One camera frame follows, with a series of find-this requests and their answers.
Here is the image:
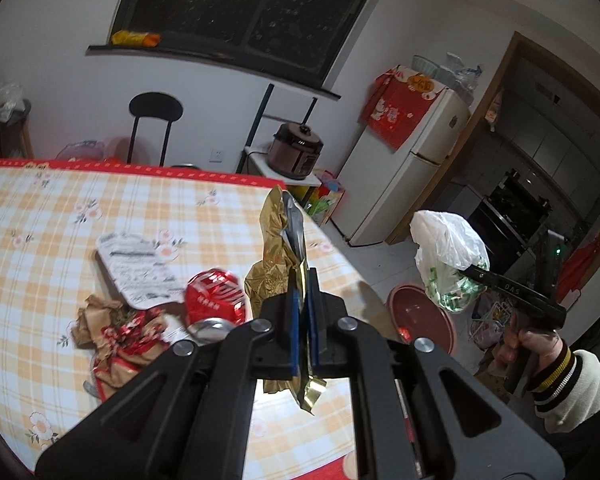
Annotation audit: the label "yellow green packet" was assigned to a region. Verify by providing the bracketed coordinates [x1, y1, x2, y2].
[305, 195, 337, 226]

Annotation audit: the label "white paper label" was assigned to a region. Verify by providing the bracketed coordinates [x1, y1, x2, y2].
[96, 231, 178, 309]

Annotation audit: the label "red printed tablecloth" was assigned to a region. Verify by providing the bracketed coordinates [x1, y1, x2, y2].
[0, 157, 351, 480]

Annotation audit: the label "wooden door frame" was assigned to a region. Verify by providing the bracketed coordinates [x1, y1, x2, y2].
[385, 30, 600, 246]

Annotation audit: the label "black frame white stand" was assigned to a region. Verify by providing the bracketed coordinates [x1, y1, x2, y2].
[236, 82, 323, 201]

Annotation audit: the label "clear plastic bags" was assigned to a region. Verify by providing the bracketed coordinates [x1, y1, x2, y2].
[442, 51, 483, 106]

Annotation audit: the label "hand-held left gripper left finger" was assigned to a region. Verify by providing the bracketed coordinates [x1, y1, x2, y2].
[35, 270, 306, 480]

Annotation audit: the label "red cloth bag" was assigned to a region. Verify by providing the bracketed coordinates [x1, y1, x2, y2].
[557, 230, 600, 306]

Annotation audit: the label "red printed cloth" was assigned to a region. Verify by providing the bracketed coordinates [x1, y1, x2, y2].
[358, 65, 446, 151]

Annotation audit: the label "colourful floor packets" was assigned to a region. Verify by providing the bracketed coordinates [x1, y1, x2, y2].
[467, 290, 518, 351]

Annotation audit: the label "clear plastic container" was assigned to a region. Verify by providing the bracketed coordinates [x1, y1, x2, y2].
[55, 141, 106, 161]

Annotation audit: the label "crushed red can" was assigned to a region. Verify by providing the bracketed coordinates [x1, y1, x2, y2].
[184, 269, 247, 346]

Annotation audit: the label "white fridge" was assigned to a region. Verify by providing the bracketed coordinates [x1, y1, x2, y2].
[330, 85, 471, 247]

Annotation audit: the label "red crumpled wrapper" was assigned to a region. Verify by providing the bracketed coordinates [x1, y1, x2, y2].
[92, 310, 170, 401]

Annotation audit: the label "brown rice cooker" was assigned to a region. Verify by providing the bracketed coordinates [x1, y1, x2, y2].
[267, 121, 324, 181]

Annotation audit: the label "yellow checkered tablecloth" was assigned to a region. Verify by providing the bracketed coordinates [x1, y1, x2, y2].
[0, 165, 386, 480]

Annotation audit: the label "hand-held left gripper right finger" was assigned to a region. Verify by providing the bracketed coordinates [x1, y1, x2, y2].
[307, 267, 566, 480]

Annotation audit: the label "pink brown trash bin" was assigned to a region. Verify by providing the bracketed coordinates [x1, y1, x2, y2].
[387, 282, 457, 356]

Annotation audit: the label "orange snack packet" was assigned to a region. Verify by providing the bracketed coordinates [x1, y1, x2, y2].
[111, 30, 161, 48]

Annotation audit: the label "small hanging packet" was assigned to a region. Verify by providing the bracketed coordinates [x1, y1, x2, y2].
[485, 90, 503, 131]

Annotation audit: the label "dark window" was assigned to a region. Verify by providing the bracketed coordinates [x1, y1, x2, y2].
[111, 0, 391, 88]

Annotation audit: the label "white green plastic bag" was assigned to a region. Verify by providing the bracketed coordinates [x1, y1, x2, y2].
[410, 210, 491, 315]

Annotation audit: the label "black metal chair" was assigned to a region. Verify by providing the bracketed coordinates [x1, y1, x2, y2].
[128, 91, 201, 168]

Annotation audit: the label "colourful shopping bag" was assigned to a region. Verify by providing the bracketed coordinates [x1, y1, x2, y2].
[315, 169, 346, 206]

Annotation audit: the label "person's right hand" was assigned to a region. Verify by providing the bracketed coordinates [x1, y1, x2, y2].
[495, 312, 565, 378]

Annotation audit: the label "round dark side table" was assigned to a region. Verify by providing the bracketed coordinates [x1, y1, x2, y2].
[0, 80, 33, 161]

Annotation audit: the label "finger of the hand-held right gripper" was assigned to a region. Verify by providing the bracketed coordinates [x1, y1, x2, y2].
[456, 265, 504, 289]

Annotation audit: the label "gold foil wrapper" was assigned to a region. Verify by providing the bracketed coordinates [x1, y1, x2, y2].
[244, 185, 328, 416]

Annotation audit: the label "clear plastic tub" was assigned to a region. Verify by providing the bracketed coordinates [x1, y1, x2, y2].
[411, 54, 443, 78]

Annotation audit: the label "brown crumpled paper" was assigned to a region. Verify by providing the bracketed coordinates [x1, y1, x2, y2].
[72, 295, 136, 351]

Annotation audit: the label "crumpled clear bag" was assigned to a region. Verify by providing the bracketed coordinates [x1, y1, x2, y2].
[0, 82, 26, 123]

